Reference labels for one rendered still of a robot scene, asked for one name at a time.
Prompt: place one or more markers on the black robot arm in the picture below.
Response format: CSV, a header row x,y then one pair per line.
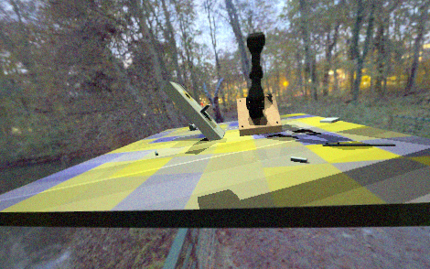
x,y
255,98

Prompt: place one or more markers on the small grey cylinder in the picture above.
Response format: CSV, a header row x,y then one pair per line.
x,y
299,159

